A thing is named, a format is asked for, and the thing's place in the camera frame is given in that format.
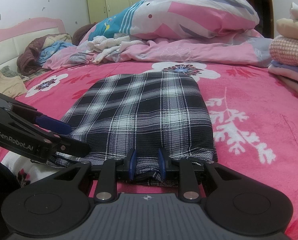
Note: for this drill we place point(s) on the pink cartoon print quilt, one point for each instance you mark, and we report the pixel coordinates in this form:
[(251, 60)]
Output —
[(184, 30)]

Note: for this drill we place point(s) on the pale pink folded garment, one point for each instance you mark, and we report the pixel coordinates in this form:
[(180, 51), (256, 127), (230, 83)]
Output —
[(294, 82)]

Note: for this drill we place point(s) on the pink white headboard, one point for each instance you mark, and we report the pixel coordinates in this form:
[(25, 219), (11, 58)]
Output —
[(21, 37)]

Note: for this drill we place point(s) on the cream crumpled garment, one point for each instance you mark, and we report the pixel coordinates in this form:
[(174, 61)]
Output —
[(61, 38)]

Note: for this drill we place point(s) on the green patterned pillow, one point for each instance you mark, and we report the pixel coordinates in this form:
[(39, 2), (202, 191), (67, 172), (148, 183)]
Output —
[(7, 70)]

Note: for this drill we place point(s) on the beige folded garment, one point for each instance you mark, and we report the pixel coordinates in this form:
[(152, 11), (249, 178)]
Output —
[(6, 86)]

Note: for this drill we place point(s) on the white crumpled garment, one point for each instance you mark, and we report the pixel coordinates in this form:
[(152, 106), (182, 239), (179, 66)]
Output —
[(106, 46)]

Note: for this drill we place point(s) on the light blue printed garment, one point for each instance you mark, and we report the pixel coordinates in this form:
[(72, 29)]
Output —
[(51, 51)]

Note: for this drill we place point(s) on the black white plaid pants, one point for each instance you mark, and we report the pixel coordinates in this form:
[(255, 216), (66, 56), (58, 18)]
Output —
[(144, 115)]

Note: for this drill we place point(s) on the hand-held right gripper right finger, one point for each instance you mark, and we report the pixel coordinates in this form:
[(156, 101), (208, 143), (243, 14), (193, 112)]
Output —
[(161, 165)]

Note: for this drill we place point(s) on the wooden door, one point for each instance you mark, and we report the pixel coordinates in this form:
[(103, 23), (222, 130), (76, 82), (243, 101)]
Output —
[(262, 7)]

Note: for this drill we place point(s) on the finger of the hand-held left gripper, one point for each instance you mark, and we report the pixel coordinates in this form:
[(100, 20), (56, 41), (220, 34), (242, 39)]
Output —
[(54, 125), (74, 146)]

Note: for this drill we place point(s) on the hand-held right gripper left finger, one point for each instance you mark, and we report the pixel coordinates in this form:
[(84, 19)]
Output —
[(132, 163)]

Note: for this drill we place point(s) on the pink floral bed blanket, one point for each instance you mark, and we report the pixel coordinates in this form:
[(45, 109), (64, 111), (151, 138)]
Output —
[(251, 120)]

